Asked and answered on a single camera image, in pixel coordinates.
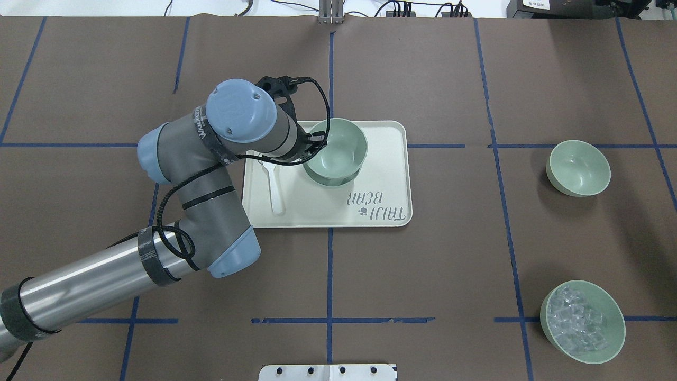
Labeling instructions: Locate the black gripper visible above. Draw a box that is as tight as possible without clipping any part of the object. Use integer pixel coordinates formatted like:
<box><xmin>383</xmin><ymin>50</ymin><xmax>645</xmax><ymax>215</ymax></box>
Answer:
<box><xmin>291</xmin><ymin>124</ymin><xmax>328</xmax><ymax>162</ymax></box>

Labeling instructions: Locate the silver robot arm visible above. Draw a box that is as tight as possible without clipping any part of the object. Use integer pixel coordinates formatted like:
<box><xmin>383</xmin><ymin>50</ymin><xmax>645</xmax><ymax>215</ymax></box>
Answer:
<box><xmin>2</xmin><ymin>76</ymin><xmax>331</xmax><ymax>361</ymax></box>

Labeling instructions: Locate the green bowl on tray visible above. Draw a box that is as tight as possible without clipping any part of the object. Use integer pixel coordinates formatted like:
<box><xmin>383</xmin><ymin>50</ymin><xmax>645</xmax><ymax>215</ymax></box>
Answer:
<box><xmin>303</xmin><ymin>164</ymin><xmax>361</xmax><ymax>187</ymax></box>

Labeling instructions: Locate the cream bear serving tray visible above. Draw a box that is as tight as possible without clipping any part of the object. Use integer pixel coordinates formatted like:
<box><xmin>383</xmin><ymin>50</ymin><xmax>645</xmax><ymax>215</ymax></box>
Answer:
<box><xmin>242</xmin><ymin>121</ymin><xmax>413</xmax><ymax>228</ymax></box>

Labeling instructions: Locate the white plastic spoon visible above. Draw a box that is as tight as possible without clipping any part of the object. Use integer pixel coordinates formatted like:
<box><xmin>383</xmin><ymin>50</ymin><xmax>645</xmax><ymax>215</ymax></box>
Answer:
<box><xmin>254</xmin><ymin>159</ymin><xmax>285</xmax><ymax>215</ymax></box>

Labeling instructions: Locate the empty green bowl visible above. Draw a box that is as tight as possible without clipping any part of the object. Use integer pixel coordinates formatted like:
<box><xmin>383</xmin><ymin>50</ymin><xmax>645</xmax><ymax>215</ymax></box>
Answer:
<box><xmin>545</xmin><ymin>140</ymin><xmax>611</xmax><ymax>197</ymax></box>

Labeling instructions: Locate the green bowl with ice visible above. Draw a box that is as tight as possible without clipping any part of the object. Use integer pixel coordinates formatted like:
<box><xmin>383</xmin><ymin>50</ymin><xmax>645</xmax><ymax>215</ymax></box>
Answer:
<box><xmin>539</xmin><ymin>280</ymin><xmax>626</xmax><ymax>365</ymax></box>

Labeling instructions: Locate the clear ice cubes pile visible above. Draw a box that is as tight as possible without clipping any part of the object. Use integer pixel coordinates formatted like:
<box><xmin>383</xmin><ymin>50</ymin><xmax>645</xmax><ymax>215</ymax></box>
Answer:
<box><xmin>546</xmin><ymin>285</ymin><xmax>609</xmax><ymax>355</ymax></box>

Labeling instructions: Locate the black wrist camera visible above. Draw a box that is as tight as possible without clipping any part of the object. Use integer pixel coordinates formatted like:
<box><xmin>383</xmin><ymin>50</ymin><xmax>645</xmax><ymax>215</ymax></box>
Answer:
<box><xmin>255</xmin><ymin>76</ymin><xmax>299</xmax><ymax>102</ymax></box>

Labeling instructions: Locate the black camera cable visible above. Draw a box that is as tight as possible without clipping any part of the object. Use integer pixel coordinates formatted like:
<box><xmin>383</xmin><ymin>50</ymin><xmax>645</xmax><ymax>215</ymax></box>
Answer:
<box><xmin>153</xmin><ymin>77</ymin><xmax>331</xmax><ymax>273</ymax></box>

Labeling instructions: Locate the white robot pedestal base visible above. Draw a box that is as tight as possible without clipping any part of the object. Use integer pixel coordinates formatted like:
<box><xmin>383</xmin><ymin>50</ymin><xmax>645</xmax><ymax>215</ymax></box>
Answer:
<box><xmin>258</xmin><ymin>364</ymin><xmax>398</xmax><ymax>380</ymax></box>

